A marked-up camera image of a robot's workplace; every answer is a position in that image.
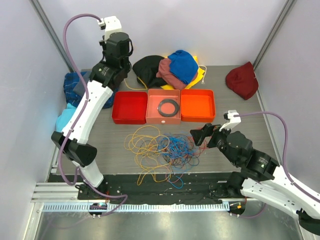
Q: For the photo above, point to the yellow cloth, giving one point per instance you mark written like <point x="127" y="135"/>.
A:
<point x="201" y="73"/>

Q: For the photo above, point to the orange plastic box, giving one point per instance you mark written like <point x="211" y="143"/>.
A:
<point x="197" y="105"/>

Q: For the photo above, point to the pink cloth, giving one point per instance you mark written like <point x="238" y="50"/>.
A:
<point x="165" y="73"/>

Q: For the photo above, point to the dark red cloth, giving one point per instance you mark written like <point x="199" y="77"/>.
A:
<point x="242" y="81"/>

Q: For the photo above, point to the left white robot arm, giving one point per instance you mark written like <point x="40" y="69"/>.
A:
<point x="106" y="76"/>

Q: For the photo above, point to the red plastic box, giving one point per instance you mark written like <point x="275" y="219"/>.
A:
<point x="130" y="108"/>

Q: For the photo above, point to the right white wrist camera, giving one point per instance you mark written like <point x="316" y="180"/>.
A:
<point x="232" y="119"/>

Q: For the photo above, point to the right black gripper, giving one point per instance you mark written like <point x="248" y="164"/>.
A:
<point x="207" y="130"/>

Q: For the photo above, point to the white slotted cable duct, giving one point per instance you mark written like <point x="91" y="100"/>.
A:
<point x="95" y="207"/>

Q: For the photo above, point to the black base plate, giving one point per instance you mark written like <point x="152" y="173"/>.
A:
<point x="189" y="189"/>

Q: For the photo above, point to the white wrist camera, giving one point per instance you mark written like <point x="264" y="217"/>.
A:
<point x="110" y="25"/>
<point x="232" y="119"/>

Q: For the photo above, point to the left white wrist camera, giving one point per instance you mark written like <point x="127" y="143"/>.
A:
<point x="110" y="25"/>

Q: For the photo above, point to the salmon pink drawer box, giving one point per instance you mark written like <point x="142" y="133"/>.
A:
<point x="163" y="106"/>

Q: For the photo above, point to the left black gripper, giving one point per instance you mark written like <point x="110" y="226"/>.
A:
<point x="105" y="49"/>

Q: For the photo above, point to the grey cloth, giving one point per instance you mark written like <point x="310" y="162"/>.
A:
<point x="79" y="89"/>

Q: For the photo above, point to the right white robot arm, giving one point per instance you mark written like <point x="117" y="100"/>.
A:
<point x="261" y="177"/>

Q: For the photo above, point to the cyan cloth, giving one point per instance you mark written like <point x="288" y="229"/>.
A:
<point x="65" y="117"/>

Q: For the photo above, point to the blue striped cloth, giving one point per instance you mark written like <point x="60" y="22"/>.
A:
<point x="70" y="81"/>

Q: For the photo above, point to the black cloth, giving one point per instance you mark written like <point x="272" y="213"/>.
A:
<point x="146" y="70"/>

